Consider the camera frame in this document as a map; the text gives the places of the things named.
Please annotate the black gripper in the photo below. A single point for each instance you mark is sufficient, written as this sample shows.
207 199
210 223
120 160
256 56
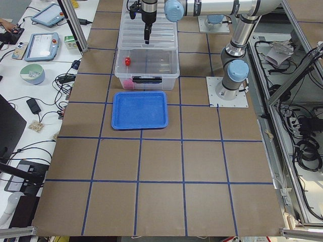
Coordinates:
147 16

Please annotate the clear plastic storage box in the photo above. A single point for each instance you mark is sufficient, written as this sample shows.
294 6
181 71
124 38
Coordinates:
150 69

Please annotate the red block in box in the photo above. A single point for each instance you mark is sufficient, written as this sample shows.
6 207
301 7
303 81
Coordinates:
128 84

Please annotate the blue plastic tray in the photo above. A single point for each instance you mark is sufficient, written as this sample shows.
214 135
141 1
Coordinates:
140 110

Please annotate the green white carton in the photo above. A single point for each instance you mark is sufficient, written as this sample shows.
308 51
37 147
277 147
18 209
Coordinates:
70 42

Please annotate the far teach pendant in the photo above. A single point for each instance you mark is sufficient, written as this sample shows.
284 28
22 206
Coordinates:
49 16

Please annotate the teach pendant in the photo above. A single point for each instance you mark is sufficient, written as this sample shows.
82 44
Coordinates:
42 47
49 16

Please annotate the near teach pendant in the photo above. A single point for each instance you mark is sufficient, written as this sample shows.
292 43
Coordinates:
42 47

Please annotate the green ceramic bowl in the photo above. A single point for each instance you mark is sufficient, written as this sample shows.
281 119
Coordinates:
33 74

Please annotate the phone with case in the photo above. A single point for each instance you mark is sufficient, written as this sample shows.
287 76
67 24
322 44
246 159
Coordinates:
20 50

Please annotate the black power adapter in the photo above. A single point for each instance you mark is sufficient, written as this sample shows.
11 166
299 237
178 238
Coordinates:
33 105

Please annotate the black monitor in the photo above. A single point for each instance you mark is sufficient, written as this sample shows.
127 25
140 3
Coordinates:
12 127

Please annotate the aluminium frame post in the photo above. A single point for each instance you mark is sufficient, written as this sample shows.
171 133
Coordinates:
74 25

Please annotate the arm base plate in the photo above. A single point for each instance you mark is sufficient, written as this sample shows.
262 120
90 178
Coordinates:
219 96
218 24

